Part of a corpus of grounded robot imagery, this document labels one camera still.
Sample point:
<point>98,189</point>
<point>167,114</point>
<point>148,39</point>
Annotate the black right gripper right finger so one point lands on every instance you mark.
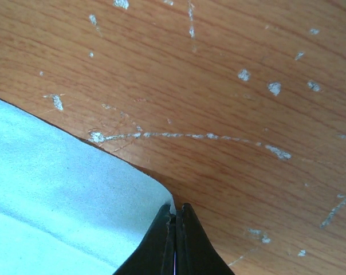
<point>194,252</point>

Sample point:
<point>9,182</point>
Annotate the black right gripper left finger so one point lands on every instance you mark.
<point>156,252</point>

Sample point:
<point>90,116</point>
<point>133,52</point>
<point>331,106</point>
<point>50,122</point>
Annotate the light blue cleaning cloth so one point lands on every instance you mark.
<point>67,207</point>

